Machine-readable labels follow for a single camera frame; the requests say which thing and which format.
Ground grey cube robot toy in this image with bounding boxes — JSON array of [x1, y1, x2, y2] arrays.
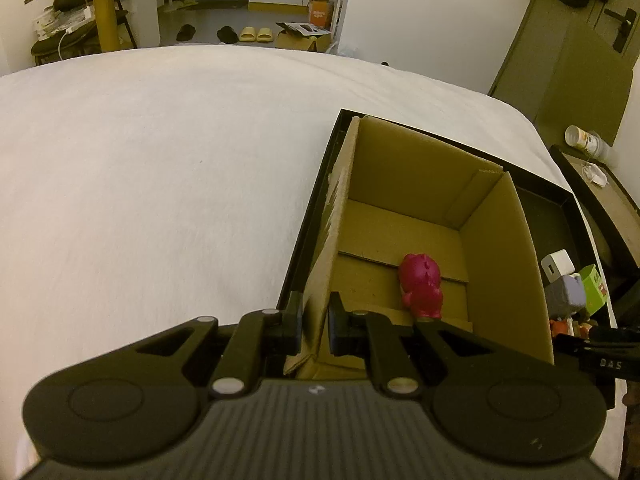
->
[[544, 274, 588, 317]]

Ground black shallow tray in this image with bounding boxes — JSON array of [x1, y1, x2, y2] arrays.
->
[[275, 108, 618, 411]]

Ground dark nightstand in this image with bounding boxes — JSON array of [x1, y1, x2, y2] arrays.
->
[[550, 144, 640, 326]]

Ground black door handle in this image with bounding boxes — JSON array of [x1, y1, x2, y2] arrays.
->
[[604, 7, 637, 53]]

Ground white items on chair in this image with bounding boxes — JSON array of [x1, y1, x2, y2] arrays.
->
[[32, 5, 96, 41]]

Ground olive door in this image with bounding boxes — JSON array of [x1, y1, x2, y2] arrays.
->
[[487, 0, 640, 146]]

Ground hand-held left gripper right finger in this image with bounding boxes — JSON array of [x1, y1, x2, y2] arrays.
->
[[327, 292, 506, 401]]

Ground gold round table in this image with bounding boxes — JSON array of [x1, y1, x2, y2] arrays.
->
[[25, 0, 136, 53]]

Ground crumpled white tissue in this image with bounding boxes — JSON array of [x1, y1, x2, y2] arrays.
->
[[582, 162, 610, 186]]

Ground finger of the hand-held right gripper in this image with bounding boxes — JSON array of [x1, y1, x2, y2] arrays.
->
[[551, 334, 593, 361]]

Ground dark cushioned chair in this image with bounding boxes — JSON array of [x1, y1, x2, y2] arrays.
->
[[30, 0, 138, 63]]

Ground flat cardboard box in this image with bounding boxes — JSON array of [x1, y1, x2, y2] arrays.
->
[[275, 21, 333, 53]]

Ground cardboard box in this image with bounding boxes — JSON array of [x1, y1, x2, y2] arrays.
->
[[282, 115, 556, 381], [275, 21, 333, 53]]

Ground paper cup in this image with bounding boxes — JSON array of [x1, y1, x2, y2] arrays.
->
[[565, 125, 613, 161]]

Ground pink animal toy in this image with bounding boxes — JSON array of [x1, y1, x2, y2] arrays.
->
[[398, 253, 444, 321]]

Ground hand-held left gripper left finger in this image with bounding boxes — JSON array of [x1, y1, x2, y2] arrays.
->
[[132, 291, 304, 401]]

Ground white charger plug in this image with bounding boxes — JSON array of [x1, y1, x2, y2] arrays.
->
[[541, 249, 574, 283]]

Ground green toy box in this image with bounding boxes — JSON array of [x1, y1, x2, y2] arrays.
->
[[577, 264, 612, 317]]

